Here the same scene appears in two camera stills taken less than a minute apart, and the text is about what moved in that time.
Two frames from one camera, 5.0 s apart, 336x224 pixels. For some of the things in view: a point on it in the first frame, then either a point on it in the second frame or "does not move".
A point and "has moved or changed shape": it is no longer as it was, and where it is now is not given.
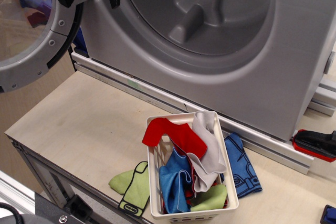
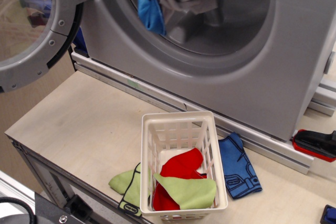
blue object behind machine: [80, 42] does not move
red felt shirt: [182, 135] -> [181, 164]
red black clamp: [318, 145] does not move
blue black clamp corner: [328, 215] does not move
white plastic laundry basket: [159, 154] has moved or changed shape
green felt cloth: [217, 202] -> [190, 193]
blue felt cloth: [176, 182] -> [150, 11]
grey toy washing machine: [253, 46] does not move
